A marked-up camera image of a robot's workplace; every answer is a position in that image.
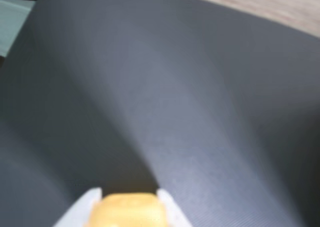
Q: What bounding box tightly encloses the dark grey table mat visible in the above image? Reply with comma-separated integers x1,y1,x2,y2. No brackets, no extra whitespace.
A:
0,0,320,227

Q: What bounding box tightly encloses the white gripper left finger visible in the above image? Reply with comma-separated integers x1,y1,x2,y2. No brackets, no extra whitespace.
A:
53,187,103,227

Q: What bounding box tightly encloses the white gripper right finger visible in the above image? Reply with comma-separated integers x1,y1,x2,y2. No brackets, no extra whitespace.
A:
156,188,193,227

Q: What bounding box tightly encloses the yellow cube block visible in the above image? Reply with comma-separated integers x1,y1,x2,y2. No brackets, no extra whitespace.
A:
86,192,172,227

